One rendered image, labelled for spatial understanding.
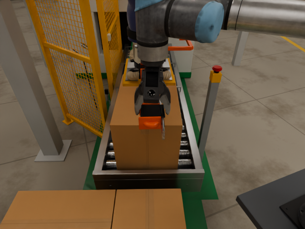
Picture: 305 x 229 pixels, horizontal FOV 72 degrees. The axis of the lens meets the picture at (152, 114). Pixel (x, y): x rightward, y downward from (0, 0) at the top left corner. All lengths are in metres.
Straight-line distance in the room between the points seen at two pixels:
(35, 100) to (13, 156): 0.85
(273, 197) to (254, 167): 1.15
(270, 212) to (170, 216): 0.50
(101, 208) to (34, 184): 1.09
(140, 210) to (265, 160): 1.57
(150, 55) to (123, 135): 0.70
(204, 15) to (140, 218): 1.06
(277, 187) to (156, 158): 0.67
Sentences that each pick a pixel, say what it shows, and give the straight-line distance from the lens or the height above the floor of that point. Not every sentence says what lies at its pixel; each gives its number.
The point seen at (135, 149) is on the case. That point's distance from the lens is 1.29.
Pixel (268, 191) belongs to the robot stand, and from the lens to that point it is 1.26.
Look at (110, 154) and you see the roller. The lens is 1.57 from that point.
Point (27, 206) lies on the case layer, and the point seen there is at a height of 0.54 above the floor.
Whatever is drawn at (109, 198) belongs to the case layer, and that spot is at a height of 0.54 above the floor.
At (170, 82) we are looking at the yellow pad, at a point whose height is 1.13.
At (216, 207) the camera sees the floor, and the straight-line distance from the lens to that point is 2.00.
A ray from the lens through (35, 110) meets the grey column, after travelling 2.10.
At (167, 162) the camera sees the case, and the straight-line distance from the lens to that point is 1.38.
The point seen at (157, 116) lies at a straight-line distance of 0.69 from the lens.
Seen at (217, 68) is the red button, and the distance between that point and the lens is 1.59.
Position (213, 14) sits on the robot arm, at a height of 1.59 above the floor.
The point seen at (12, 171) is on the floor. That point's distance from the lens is 2.53.
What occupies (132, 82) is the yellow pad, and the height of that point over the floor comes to 1.13.
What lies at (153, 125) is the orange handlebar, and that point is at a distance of 0.68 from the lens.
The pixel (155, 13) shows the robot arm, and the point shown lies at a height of 1.58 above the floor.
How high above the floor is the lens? 1.70
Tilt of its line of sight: 38 degrees down
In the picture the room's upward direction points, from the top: straight up
